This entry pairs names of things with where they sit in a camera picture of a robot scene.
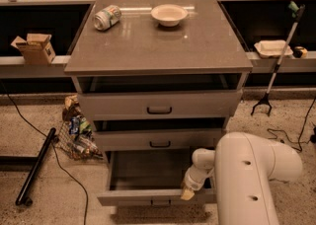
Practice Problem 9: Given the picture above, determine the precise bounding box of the grey drawer cabinet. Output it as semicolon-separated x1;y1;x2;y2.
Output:
64;0;254;215

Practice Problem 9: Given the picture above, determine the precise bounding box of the grey bottom drawer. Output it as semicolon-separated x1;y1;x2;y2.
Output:
97;149;216;207

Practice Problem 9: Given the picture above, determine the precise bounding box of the small cardboard box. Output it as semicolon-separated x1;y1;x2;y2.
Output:
11;34;55;65

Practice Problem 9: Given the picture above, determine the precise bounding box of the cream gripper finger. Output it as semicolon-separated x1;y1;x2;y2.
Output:
181;186;195;201

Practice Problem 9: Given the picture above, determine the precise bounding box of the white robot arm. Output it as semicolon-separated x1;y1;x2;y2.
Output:
181;132;303;225

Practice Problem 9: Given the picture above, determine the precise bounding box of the black floor cable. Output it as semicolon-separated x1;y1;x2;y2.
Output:
0;80;90;225

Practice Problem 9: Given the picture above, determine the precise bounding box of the reacher grabber tool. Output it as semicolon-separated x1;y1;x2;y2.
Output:
251;1;305;115

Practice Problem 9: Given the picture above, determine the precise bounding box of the crushed soda can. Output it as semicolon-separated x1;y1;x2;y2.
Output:
94;5;121;31

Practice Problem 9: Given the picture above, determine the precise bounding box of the black power adapter cable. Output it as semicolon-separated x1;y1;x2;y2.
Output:
266;95;316;153

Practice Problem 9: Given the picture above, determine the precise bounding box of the grey top drawer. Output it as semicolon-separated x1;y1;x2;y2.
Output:
78;91;242;121

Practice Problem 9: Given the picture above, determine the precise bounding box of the black tube table leg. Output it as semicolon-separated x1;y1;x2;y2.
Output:
15;127;56;206

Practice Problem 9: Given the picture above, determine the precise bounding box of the yellow tape measure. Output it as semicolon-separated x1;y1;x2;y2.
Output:
293;46;307;58

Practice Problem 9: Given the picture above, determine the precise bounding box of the grey drawer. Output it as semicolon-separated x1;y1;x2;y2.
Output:
78;91;242;121
97;149;216;207
94;128;226;151

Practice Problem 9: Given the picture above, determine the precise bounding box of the white takeout container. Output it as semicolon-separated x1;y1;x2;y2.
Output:
254;39;293;58

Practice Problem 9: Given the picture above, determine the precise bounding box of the white paper bowl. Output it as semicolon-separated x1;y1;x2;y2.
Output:
151;4;188;27

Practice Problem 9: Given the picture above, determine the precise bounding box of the grey middle drawer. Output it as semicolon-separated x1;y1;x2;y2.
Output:
94;128;226;151

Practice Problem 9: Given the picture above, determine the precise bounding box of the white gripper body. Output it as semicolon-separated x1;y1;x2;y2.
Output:
183;165;214;191

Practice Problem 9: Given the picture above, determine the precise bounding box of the wire basket with trash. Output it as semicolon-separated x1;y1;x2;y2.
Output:
55;95;103;160

